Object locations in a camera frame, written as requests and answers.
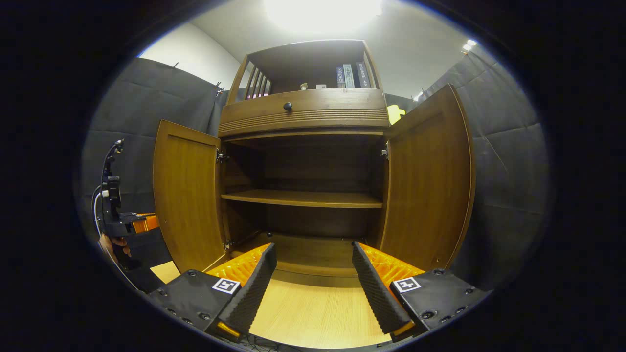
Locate white cable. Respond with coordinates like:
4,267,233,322
92,192,106,236

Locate ceiling light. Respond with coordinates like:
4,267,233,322
264,0,383,32

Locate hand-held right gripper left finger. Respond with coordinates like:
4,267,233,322
147,242,277,343

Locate wooden drawer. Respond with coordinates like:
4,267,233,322
218,88,390,138

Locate black backdrop cloth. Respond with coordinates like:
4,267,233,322
78,46,553,294

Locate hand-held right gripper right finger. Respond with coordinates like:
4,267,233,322
351,241,492,343

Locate wooden cabinet door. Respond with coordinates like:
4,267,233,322
153,119,230,273
379,83,476,272

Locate wooden double-door shoe cabinet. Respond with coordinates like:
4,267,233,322
153,39,476,289

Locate wooden inner shelf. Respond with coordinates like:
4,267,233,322
221,189,383,209

